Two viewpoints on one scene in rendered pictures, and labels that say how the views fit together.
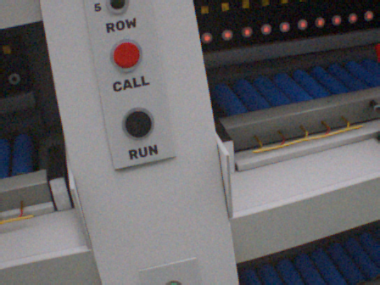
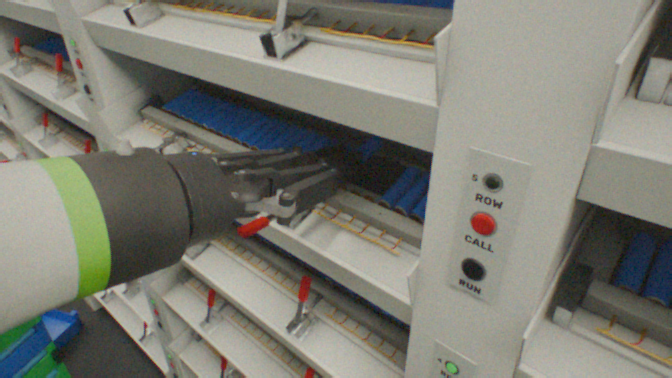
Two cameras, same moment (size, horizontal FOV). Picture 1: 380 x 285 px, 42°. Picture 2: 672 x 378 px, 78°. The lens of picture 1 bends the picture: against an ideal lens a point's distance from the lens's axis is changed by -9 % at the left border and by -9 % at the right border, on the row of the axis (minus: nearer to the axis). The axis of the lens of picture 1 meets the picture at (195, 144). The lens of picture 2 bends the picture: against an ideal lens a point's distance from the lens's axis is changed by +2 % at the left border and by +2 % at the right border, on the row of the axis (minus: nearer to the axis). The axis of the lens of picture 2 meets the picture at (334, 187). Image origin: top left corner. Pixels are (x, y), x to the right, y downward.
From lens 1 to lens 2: 0.20 m
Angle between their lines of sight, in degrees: 50
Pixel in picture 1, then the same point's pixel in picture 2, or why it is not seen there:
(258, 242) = not seen: outside the picture
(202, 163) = (511, 321)
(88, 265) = (408, 311)
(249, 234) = not seen: outside the picture
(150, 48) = (505, 231)
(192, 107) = (522, 287)
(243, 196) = (547, 357)
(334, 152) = not seen: outside the picture
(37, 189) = (413, 239)
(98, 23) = (471, 189)
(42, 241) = (393, 275)
